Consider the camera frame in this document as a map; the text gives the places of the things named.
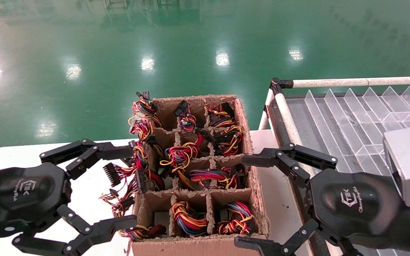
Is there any clear plastic divider tray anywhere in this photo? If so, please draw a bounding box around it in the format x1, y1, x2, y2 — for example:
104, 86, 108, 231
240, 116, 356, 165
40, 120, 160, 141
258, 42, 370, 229
285, 85, 410, 256

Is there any loose wire harness outside box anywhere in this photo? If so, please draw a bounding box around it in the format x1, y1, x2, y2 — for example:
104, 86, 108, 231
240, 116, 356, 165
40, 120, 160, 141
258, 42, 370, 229
99, 188, 167, 241

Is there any white rack end pipe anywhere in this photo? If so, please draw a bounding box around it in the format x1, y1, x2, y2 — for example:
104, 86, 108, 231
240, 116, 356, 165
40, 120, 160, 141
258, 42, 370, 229
292, 76, 410, 89

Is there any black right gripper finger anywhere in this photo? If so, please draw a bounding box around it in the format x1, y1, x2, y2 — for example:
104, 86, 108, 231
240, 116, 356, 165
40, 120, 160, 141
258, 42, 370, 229
234, 219, 362, 256

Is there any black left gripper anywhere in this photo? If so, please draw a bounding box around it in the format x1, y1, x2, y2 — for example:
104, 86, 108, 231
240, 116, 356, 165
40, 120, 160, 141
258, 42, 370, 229
0, 139, 138, 256

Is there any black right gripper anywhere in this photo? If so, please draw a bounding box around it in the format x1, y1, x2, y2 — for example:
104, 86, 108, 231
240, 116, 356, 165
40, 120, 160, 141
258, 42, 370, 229
241, 143, 407, 246

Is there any brown cardboard divider box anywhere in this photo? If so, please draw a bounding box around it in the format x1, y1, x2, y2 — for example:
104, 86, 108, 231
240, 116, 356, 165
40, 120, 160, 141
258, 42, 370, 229
125, 94, 271, 256

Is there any black pipe joint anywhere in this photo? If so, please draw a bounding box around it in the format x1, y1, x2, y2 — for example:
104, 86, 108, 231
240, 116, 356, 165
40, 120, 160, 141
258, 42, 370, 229
270, 78, 294, 95

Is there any white rack side pipe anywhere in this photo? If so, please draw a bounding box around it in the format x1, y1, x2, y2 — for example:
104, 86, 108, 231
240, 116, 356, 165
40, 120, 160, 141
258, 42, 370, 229
274, 92, 314, 178

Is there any white rack leg pipe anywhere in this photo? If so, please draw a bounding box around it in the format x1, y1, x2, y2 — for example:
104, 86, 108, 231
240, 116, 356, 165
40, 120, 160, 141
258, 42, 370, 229
258, 89, 275, 130

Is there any power supply with comb connector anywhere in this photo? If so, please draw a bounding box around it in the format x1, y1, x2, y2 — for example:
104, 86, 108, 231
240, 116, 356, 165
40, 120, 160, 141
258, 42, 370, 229
102, 142, 165, 192

